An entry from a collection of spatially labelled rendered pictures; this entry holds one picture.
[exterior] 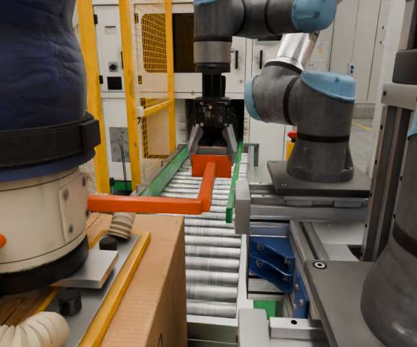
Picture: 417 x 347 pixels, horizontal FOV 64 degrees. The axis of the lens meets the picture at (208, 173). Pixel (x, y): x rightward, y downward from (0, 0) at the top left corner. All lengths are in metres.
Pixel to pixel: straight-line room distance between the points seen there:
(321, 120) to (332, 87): 0.07
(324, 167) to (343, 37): 9.34
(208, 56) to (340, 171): 0.37
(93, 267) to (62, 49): 0.30
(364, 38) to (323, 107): 9.48
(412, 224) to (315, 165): 0.45
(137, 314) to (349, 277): 0.29
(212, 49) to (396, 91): 0.32
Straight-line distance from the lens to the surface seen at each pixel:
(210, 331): 1.01
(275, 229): 0.79
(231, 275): 1.28
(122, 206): 0.52
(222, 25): 0.67
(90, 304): 0.51
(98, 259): 0.55
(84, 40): 1.68
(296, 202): 0.78
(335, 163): 0.76
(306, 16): 0.66
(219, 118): 0.66
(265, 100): 0.82
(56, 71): 0.43
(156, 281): 0.57
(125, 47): 2.12
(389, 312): 0.35
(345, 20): 10.08
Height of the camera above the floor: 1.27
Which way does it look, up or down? 17 degrees down
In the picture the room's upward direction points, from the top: straight up
